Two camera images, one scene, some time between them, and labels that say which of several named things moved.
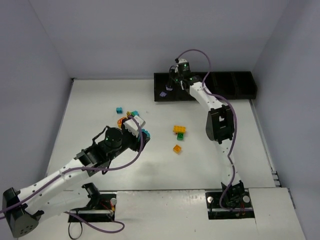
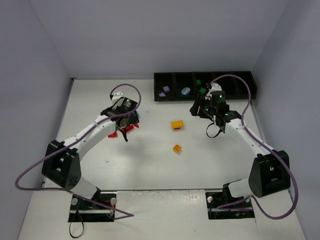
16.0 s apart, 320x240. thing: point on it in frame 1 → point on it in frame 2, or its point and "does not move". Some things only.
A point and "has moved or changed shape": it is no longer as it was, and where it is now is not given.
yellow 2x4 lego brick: [177, 128] → [177, 124]
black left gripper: [141, 139] → [127, 122]
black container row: [168, 87] does not move
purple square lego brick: [168, 88] has moved or changed shape
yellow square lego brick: [177, 148] does not move
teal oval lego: [148, 134] → [185, 91]
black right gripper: [172, 78] → [197, 108]
